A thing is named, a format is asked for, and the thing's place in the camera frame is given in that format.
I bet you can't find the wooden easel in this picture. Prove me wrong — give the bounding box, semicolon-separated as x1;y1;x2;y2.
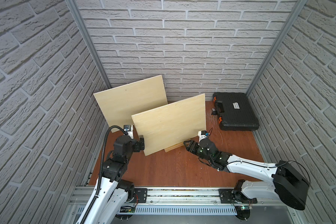
164;142;184;152

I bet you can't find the plywood board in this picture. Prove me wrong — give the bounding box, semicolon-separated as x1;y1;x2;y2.
94;75;168;127
132;94;206;156

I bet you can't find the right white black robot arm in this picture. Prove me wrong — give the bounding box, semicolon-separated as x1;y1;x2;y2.
184;138;310;211

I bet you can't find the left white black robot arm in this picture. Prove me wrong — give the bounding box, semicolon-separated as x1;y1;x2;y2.
77;135;145;224

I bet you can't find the small black orange tool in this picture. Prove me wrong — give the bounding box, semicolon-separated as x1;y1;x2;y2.
211;108;217;116

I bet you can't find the black plastic tool case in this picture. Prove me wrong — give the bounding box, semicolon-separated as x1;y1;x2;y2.
212;92;260;131

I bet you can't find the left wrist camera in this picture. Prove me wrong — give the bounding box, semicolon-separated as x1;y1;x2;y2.
123;125;134;139

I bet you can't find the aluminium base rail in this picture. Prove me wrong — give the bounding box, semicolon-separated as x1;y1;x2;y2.
62;182;307;224

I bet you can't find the right thin black cable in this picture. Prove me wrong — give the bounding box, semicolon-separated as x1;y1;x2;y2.
232;160;311;185

